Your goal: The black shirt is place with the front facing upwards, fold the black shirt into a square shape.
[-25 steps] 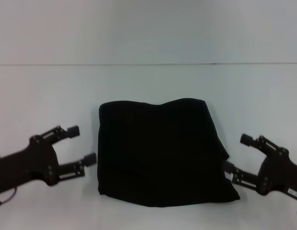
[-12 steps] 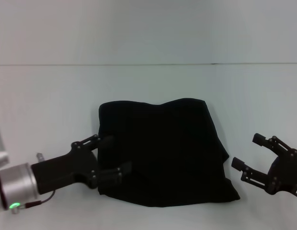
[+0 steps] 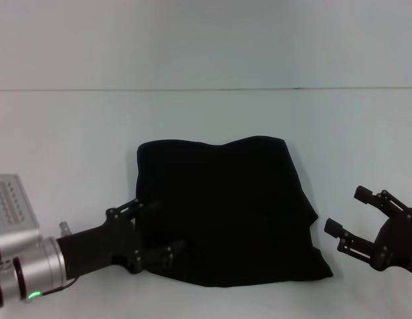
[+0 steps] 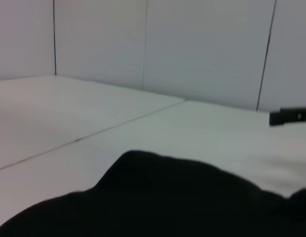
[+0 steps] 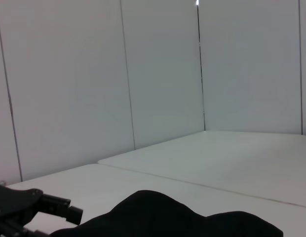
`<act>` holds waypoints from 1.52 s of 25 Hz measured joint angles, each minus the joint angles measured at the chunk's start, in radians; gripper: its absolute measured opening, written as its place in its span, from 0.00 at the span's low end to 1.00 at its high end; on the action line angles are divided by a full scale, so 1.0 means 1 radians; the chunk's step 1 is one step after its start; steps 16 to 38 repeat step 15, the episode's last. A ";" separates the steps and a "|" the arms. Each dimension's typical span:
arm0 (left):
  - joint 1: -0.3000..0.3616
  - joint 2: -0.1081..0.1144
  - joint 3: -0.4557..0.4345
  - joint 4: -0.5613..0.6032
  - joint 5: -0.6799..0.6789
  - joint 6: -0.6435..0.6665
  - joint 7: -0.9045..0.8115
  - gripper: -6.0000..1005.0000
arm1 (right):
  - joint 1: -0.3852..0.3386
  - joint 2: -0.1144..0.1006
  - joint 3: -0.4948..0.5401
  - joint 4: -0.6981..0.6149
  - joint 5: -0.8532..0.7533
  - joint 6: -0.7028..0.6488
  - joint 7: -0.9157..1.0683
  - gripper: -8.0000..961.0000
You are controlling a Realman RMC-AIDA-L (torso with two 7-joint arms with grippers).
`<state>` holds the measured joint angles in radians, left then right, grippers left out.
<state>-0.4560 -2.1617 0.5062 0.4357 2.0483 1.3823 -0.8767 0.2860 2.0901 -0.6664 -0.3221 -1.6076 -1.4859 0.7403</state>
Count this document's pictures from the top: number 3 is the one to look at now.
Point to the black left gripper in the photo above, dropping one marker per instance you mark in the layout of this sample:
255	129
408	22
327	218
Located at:
99	246

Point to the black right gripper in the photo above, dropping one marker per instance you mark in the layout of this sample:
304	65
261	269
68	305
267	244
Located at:
398	246

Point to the black T-shirt with FREE print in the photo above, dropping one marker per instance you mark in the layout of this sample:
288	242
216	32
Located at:
226	206

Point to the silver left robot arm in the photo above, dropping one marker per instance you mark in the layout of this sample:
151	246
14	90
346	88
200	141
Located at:
26	269

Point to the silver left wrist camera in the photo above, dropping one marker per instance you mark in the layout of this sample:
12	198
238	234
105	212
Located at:
13	212

